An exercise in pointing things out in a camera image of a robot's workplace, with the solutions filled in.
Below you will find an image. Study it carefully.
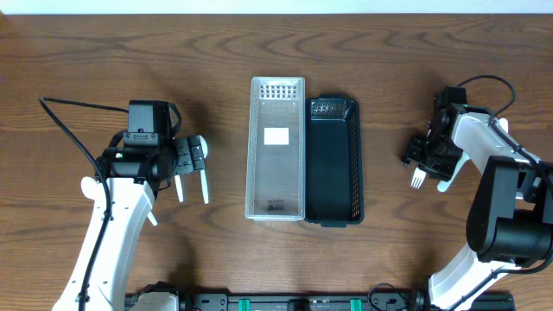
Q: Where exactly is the white plastic fork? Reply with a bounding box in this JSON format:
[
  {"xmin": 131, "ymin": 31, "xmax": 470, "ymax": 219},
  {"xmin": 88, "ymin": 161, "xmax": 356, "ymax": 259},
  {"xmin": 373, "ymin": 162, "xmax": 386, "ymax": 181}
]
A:
[{"xmin": 410, "ymin": 168, "xmax": 427, "ymax": 189}]

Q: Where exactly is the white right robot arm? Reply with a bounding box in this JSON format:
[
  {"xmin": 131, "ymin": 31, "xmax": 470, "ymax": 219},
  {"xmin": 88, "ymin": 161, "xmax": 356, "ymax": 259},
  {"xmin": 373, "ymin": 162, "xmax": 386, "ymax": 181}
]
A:
[{"xmin": 402, "ymin": 103, "xmax": 552, "ymax": 310}]

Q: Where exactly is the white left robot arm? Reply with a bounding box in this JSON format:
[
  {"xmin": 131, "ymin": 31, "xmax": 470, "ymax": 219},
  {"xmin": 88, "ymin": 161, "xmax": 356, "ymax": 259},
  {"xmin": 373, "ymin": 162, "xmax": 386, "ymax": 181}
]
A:
[{"xmin": 54, "ymin": 130, "xmax": 208, "ymax": 310}]

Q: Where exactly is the white plastic spoon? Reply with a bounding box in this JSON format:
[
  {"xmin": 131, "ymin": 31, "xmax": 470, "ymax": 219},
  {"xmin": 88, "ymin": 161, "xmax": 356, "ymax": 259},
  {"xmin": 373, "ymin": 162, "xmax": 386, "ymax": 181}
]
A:
[
  {"xmin": 200, "ymin": 169, "xmax": 209, "ymax": 204},
  {"xmin": 147, "ymin": 212, "xmax": 158, "ymax": 226},
  {"xmin": 175, "ymin": 175, "xmax": 184, "ymax": 202}
]

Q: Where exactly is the clear perforated plastic basket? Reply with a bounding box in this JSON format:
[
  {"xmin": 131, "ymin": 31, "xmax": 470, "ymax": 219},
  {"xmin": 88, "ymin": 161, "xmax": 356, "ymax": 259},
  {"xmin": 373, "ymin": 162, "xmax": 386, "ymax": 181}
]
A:
[{"xmin": 245, "ymin": 76, "xmax": 306, "ymax": 221}]

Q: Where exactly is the black perforated plastic basket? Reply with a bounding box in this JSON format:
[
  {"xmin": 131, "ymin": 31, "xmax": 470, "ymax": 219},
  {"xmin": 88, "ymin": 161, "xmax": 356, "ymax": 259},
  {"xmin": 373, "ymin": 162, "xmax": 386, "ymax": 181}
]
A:
[{"xmin": 305, "ymin": 94, "xmax": 365, "ymax": 227}]

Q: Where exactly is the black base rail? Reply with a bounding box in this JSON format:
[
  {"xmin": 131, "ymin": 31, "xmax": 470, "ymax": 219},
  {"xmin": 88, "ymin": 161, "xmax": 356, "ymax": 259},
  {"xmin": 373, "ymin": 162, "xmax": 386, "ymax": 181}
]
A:
[{"xmin": 124, "ymin": 280, "xmax": 516, "ymax": 311}]

